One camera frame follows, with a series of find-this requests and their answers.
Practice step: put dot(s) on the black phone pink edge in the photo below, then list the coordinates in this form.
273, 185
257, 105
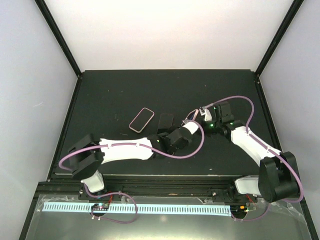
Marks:
165, 124

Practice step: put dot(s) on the left small circuit board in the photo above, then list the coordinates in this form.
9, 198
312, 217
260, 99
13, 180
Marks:
100, 207

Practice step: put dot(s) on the right small circuit board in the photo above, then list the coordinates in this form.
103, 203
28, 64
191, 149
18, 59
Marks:
245, 208

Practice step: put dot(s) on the pink cased phone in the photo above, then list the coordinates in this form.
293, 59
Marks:
193, 115

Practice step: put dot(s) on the pink phone case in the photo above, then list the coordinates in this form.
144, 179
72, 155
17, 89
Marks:
141, 120

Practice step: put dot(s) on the left rear black frame post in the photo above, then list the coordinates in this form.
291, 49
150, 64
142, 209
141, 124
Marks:
46, 13

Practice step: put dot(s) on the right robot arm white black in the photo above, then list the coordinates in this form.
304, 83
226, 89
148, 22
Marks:
277, 178

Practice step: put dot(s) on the white slotted cable duct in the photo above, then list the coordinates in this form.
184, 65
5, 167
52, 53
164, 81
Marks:
151, 209

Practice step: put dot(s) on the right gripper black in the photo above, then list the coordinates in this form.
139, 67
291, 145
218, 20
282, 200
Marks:
209, 134

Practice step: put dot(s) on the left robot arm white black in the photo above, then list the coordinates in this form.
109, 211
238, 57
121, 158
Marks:
84, 162

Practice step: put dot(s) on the small circuit board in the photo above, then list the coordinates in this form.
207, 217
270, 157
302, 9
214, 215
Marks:
245, 208
100, 207

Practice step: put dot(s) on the right rear black frame post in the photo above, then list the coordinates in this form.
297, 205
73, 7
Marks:
283, 27

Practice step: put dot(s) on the black frame post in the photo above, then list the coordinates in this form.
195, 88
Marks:
283, 27
46, 13

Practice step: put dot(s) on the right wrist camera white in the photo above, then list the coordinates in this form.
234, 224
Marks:
205, 113

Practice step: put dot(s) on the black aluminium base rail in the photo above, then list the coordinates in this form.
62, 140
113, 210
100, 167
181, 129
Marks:
222, 189

